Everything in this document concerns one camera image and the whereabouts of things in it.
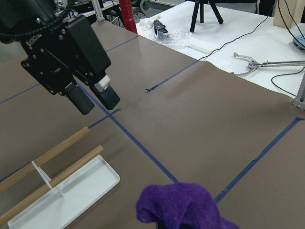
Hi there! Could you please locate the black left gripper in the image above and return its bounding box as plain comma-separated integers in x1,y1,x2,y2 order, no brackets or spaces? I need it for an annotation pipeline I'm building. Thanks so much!
0,0,111,115

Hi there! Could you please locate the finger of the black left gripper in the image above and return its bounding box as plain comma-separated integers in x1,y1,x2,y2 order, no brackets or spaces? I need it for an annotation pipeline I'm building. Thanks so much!
90,75,120,110

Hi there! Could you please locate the purple towel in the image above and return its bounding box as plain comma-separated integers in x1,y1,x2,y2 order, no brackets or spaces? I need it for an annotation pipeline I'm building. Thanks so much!
136,183,239,229

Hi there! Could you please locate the white towel rack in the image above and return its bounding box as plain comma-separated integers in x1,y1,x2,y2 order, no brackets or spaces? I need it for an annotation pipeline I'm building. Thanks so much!
0,127,120,229

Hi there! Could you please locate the brown paper table cover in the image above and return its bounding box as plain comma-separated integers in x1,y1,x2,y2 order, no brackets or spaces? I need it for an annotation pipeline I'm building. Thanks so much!
0,21,305,229

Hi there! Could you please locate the clear plastic wrap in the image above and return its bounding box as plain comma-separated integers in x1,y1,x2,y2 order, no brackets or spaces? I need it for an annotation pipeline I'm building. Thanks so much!
139,16,192,47

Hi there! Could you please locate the dark blue folded umbrella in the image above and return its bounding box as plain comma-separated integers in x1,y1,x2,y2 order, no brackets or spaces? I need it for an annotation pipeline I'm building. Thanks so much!
153,20,168,35

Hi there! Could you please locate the red cylinder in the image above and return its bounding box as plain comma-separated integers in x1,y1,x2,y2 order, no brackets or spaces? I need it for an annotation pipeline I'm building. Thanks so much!
119,0,138,34

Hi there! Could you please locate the metal reacher grabber tool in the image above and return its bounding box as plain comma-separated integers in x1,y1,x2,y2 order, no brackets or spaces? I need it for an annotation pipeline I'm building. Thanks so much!
232,52,305,76

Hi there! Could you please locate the black camera tripod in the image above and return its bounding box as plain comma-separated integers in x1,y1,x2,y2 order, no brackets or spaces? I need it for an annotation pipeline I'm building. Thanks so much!
189,0,224,32

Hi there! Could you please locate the black cable on table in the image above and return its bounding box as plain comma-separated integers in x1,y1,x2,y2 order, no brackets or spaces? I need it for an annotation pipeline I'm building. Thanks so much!
197,0,305,96

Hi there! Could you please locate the aluminium frame post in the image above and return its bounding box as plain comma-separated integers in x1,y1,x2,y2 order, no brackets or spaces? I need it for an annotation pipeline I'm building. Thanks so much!
293,75,305,110

